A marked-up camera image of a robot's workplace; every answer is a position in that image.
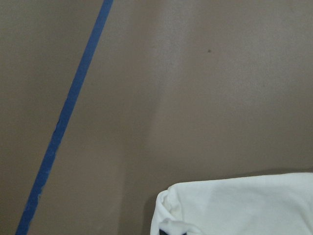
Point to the white long-sleeve printed shirt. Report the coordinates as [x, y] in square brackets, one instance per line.
[259, 205]

